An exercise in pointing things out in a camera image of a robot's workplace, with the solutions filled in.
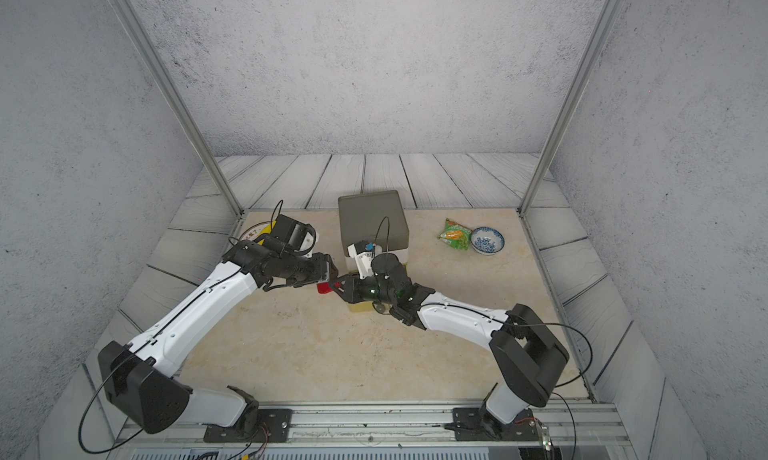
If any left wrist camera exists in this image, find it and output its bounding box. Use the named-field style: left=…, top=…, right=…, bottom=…
left=262, top=214, right=317, bottom=257

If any left aluminium frame post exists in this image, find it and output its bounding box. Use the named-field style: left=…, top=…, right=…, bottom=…
left=107, top=0, right=244, bottom=218

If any blue white ceramic bowl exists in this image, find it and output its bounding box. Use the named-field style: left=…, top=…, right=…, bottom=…
left=470, top=227, right=506, bottom=256

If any yellow bottom drawer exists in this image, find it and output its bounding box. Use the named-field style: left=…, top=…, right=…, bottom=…
left=344, top=264, right=411, bottom=315

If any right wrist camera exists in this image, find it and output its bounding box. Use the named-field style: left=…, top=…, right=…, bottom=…
left=348, top=241, right=380, bottom=279

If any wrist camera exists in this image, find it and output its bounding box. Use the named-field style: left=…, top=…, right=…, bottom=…
left=348, top=241, right=380, bottom=279
left=262, top=214, right=317, bottom=257

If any red brooch box front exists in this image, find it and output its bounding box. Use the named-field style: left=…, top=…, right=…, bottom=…
left=316, top=283, right=332, bottom=295

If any yellow toy banana bunch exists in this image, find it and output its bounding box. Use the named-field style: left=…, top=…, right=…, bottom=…
left=255, top=221, right=276, bottom=245

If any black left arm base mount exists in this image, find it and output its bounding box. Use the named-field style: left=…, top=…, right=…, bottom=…
left=203, top=385, right=293, bottom=443

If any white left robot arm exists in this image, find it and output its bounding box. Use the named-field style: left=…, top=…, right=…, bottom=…
left=98, top=241, right=338, bottom=436

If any patterned round plate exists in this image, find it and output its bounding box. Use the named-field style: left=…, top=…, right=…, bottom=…
left=235, top=221, right=270, bottom=244

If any aluminium frame post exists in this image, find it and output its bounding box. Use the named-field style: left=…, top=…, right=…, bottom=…
left=107, top=0, right=244, bottom=218
left=518, top=0, right=625, bottom=218

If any right aluminium frame post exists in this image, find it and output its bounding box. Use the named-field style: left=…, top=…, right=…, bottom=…
left=518, top=0, right=625, bottom=218

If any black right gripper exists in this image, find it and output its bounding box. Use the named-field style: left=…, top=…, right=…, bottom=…
left=328, top=272, right=398, bottom=309

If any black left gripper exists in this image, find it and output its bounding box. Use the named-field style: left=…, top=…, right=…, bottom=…
left=282, top=251, right=343, bottom=288

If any white drawer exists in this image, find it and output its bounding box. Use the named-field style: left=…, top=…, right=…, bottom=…
left=345, top=249, right=409, bottom=272

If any three-tier drawer cabinet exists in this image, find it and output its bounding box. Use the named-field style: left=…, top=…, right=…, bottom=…
left=338, top=190, right=410, bottom=278

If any grey top drawer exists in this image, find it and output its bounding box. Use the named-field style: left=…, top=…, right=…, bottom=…
left=338, top=190, right=410, bottom=256

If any green snack packet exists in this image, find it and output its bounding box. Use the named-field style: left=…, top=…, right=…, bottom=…
left=438, top=219, right=472, bottom=251

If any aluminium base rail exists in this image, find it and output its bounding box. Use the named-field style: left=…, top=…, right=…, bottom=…
left=118, top=398, right=636, bottom=459

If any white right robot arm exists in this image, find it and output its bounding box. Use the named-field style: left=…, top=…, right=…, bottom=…
left=328, top=254, right=570, bottom=425

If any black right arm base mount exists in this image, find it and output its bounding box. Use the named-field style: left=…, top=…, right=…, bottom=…
left=443, top=406, right=540, bottom=442

